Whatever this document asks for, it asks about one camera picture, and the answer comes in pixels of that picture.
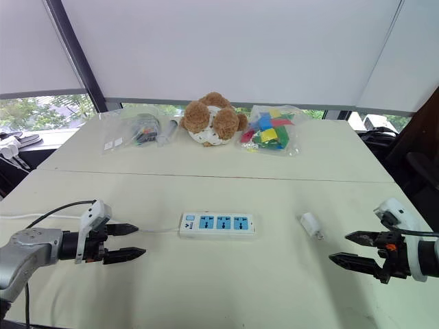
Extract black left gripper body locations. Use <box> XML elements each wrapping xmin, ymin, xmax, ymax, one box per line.
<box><xmin>81</xmin><ymin>217</ymin><xmax>111</xmax><ymax>265</ymax></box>

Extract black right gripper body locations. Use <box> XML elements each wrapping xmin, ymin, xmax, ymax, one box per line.
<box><xmin>373</xmin><ymin>231</ymin><xmax>412</xmax><ymax>284</ymax></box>

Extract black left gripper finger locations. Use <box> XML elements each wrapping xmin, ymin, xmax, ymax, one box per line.
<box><xmin>106</xmin><ymin>223</ymin><xmax>139</xmax><ymax>236</ymax></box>
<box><xmin>102</xmin><ymin>247</ymin><xmax>147</xmax><ymax>265</ymax></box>

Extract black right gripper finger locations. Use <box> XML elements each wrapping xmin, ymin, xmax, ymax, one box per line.
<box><xmin>344</xmin><ymin>231</ymin><xmax>380</xmax><ymax>248</ymax></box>
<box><xmin>328</xmin><ymin>252</ymin><xmax>385</xmax><ymax>279</ymax></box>

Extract white plug adapter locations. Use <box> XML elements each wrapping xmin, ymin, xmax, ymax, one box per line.
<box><xmin>300</xmin><ymin>212</ymin><xmax>325</xmax><ymax>241</ymax></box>

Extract white blue power strip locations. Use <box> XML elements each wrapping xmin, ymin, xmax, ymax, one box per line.
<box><xmin>178</xmin><ymin>212</ymin><xmax>259</xmax><ymax>241</ymax></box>

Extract clear bag with dark parts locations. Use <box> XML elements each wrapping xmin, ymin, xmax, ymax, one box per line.
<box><xmin>98</xmin><ymin>108</ymin><xmax>179</xmax><ymax>156</ymax></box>

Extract dark office chair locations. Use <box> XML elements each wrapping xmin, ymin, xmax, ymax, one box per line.
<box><xmin>356</xmin><ymin>85</ymin><xmax>439</xmax><ymax>220</ymax></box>

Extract black and white sandals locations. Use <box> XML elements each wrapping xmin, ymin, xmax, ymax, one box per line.
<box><xmin>0</xmin><ymin>131</ymin><xmax>45</xmax><ymax>151</ymax></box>

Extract brown teddy bear plush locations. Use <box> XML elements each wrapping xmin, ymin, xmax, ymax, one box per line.
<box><xmin>179</xmin><ymin>91</ymin><xmax>248</xmax><ymax>148</ymax></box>

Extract bag of coloured blocks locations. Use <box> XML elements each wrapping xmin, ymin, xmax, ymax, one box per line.
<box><xmin>235</xmin><ymin>104</ymin><xmax>310</xmax><ymax>158</ymax></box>

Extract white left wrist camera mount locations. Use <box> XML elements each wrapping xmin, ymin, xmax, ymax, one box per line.
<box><xmin>74</xmin><ymin>199</ymin><xmax>112</xmax><ymax>265</ymax></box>

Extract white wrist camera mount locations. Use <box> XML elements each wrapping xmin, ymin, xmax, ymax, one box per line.
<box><xmin>373</xmin><ymin>197</ymin><xmax>428</xmax><ymax>282</ymax></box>
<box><xmin>74</xmin><ymin>199</ymin><xmax>112</xmax><ymax>265</ymax></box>

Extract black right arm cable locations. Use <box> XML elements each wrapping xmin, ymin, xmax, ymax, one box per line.
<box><xmin>381</xmin><ymin>212</ymin><xmax>439</xmax><ymax>238</ymax></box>

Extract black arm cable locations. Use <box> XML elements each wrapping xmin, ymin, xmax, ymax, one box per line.
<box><xmin>23</xmin><ymin>200</ymin><xmax>97</xmax><ymax>327</ymax></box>
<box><xmin>381</xmin><ymin>212</ymin><xmax>439</xmax><ymax>238</ymax></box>

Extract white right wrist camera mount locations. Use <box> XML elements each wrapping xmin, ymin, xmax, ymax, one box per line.
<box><xmin>373</xmin><ymin>197</ymin><xmax>428</xmax><ymax>282</ymax></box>

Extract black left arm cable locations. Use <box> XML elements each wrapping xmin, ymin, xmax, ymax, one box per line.
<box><xmin>23</xmin><ymin>200</ymin><xmax>97</xmax><ymax>327</ymax></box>

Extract black window frame post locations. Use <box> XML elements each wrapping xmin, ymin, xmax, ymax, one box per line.
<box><xmin>44</xmin><ymin>0</ymin><xmax>110</xmax><ymax>113</ymax></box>

